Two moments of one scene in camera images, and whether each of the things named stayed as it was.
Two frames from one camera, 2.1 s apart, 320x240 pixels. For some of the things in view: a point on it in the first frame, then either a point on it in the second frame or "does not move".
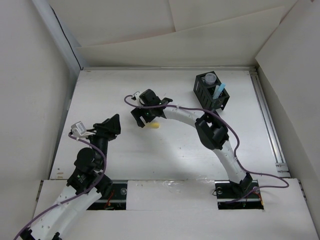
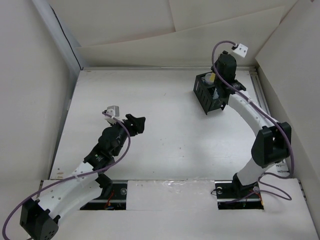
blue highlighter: [218, 90] does not move
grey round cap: [210, 78] does not move
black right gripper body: [146, 112] → [217, 80]
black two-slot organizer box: [205, 92] does not move
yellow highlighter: [153, 125] → [212, 77]
